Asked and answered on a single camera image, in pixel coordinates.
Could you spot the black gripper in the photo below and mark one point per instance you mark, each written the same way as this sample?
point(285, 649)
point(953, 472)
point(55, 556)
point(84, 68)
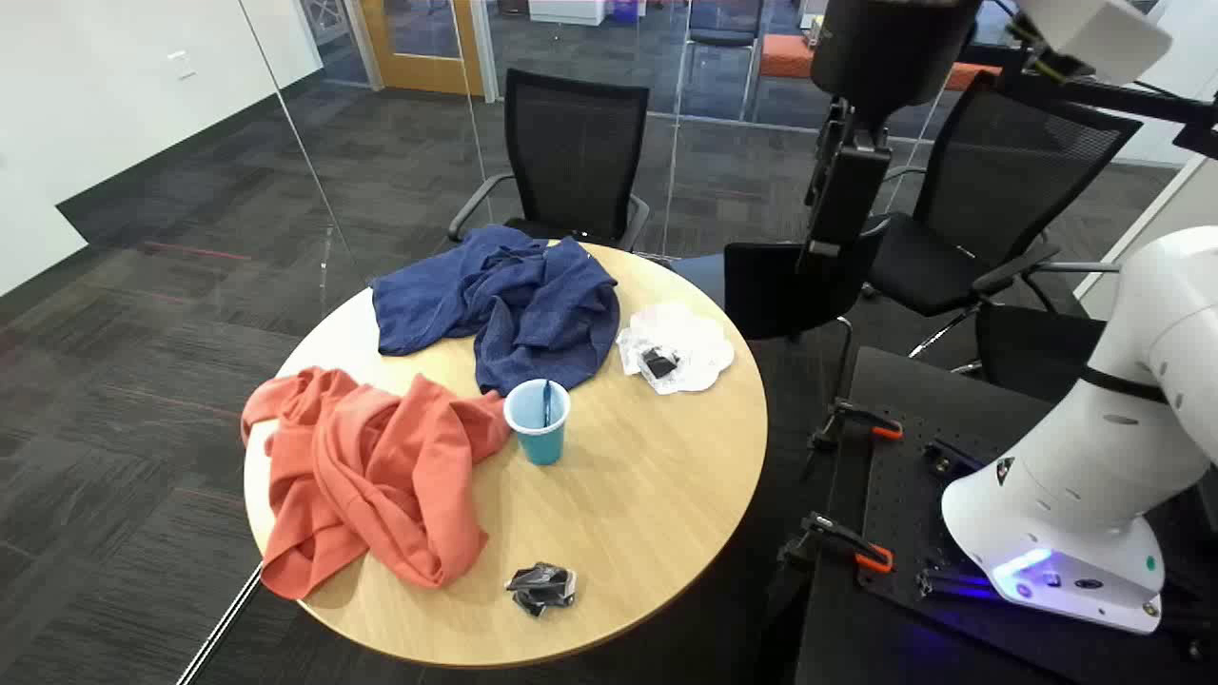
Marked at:
point(887, 43)

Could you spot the dark blue pen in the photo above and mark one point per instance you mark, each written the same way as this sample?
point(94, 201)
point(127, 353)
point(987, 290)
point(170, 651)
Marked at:
point(544, 404)

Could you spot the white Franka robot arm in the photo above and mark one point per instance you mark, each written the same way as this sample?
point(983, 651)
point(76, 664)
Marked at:
point(1090, 481)

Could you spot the light blue cup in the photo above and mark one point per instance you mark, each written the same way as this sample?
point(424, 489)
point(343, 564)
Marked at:
point(543, 433)

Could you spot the black box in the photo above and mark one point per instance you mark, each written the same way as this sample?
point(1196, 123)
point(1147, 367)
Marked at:
point(784, 290)

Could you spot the black mesh office chair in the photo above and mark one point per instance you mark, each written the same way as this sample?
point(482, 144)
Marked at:
point(571, 155)
point(1001, 193)

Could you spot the white paper doily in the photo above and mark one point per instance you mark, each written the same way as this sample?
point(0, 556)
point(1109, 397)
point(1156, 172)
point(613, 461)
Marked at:
point(693, 342)

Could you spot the black chair seat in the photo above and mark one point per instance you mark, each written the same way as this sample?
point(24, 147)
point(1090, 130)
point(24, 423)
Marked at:
point(1034, 348)

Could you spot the small black object on doily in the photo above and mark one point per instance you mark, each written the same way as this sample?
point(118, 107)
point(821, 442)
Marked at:
point(660, 364)

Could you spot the dark blue cloth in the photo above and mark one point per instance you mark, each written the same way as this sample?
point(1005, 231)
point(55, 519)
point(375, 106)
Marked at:
point(534, 305)

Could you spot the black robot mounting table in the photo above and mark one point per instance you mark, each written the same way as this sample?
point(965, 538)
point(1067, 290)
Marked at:
point(915, 621)

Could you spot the crumpled black object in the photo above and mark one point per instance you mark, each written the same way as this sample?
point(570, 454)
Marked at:
point(543, 588)

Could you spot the orange cloth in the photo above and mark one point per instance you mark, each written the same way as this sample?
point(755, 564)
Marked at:
point(365, 481)

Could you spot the thin grey rod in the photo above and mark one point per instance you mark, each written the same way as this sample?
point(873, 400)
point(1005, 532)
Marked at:
point(223, 621)

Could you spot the wooden door frame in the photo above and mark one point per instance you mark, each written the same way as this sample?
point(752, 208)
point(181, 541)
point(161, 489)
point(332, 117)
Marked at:
point(421, 73)

